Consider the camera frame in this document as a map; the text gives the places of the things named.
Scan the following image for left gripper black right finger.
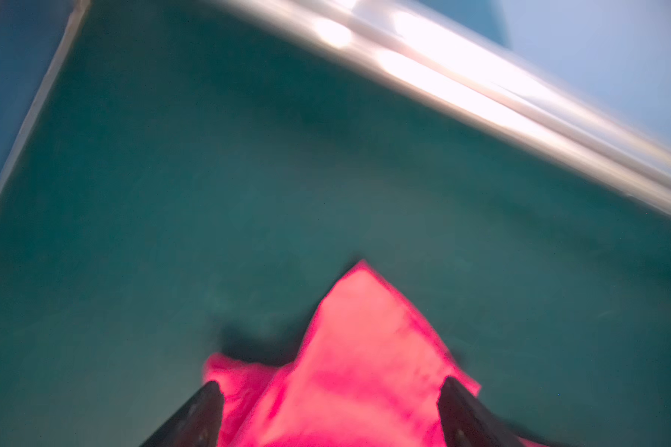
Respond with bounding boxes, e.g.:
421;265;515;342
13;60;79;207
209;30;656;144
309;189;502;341
437;376;525;447

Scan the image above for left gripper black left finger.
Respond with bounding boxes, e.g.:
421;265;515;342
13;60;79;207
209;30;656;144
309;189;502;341
141;381;225;447

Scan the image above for magenta pink t-shirt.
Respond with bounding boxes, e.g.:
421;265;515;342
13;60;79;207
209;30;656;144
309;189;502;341
204;262;480;446

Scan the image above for aluminium frame back bar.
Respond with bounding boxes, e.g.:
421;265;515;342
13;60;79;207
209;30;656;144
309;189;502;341
223;1;671;216

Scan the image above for aluminium frame left floor rail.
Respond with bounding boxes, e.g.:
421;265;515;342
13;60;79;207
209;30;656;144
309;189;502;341
0;1;91;196

